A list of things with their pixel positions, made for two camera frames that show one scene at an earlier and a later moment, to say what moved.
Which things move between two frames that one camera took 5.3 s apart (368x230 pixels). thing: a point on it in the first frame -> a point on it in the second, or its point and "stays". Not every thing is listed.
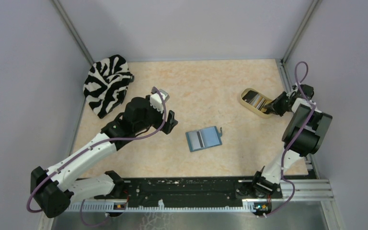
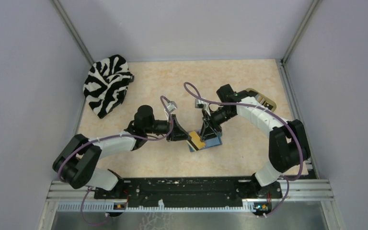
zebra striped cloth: [106, 84] stays
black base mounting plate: [194, 190] stays
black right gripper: [273, 107] -> [215, 125]
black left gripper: [170, 123] -> [179, 133]
